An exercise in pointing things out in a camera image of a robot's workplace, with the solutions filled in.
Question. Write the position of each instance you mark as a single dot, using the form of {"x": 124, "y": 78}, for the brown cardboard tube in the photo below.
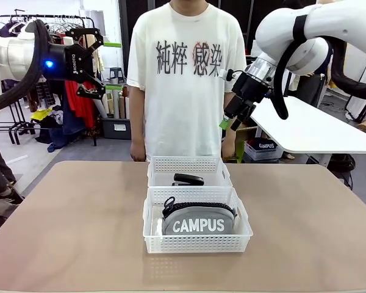
{"x": 124, "y": 103}

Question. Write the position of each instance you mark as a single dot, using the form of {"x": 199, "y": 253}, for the gray storage box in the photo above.
{"x": 116, "y": 129}

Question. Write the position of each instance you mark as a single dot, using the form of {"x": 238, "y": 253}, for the person's right forearm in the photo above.
{"x": 137, "y": 116}

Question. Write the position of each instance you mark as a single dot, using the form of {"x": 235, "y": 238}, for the person's right hand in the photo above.
{"x": 138, "y": 152}

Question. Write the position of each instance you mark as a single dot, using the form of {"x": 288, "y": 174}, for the black stapler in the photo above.
{"x": 187, "y": 179}

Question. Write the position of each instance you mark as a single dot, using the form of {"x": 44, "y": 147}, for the white basket with CAMPUS pouches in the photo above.
{"x": 263, "y": 149}

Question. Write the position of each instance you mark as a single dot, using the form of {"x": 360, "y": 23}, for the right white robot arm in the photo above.
{"x": 292, "y": 33}

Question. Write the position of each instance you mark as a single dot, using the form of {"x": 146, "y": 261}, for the gray CAMPUS zipper pouch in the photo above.
{"x": 198, "y": 224}

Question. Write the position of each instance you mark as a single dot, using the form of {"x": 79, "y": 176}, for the black bag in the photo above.
{"x": 343, "y": 169}

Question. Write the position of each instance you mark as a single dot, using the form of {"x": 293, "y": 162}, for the white paper roll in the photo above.
{"x": 101, "y": 105}

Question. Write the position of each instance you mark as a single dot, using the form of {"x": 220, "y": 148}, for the white side table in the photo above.
{"x": 308, "y": 128}

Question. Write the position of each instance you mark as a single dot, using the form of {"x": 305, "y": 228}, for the person torso white printed t-shirt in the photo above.
{"x": 183, "y": 116}

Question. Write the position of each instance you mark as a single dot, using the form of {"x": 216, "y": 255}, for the yellow crumpled cloth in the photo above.
{"x": 42, "y": 113}

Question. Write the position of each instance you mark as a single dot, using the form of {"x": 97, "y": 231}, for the red hanging garment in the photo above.
{"x": 79, "y": 107}

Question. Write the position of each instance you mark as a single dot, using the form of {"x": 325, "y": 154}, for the green box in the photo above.
{"x": 239, "y": 152}

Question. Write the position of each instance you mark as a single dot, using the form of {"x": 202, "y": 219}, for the gray plastic stool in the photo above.
{"x": 116, "y": 75}

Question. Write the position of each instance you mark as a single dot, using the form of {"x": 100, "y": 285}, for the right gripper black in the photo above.
{"x": 251, "y": 88}

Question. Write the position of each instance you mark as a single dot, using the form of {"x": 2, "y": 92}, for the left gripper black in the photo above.
{"x": 73, "y": 62}

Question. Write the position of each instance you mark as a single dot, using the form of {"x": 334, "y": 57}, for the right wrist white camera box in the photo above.
{"x": 223, "y": 74}

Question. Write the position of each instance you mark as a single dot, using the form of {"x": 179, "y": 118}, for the person's left hand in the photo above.
{"x": 228, "y": 151}

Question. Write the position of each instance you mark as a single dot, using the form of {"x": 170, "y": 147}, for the white perforated plastic basket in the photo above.
{"x": 189, "y": 166}
{"x": 198, "y": 244}

